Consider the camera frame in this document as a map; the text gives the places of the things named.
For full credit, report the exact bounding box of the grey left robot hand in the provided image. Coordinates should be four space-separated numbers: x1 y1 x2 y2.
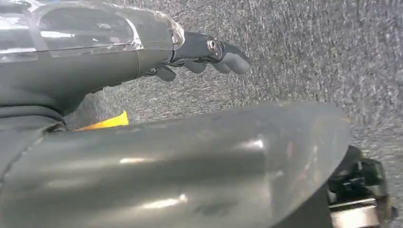
0 0 252 116

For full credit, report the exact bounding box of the yellow floor tape marking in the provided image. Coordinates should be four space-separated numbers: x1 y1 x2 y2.
74 111 130 132

